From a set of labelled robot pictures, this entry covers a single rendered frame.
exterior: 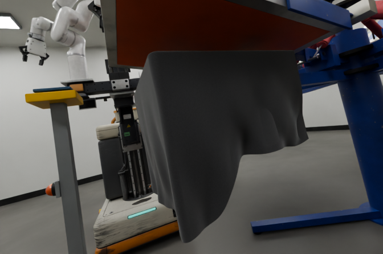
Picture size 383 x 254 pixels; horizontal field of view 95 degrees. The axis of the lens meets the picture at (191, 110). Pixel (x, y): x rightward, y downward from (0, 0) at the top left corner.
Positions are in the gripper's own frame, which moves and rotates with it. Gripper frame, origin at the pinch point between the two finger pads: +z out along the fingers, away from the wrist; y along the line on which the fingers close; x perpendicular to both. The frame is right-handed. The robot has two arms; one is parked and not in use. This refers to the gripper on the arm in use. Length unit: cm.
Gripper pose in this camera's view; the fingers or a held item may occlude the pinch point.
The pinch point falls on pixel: (110, 26)
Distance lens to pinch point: 71.0
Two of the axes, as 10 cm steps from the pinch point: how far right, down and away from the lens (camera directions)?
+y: -9.2, -0.1, -3.8
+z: 0.4, 9.9, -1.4
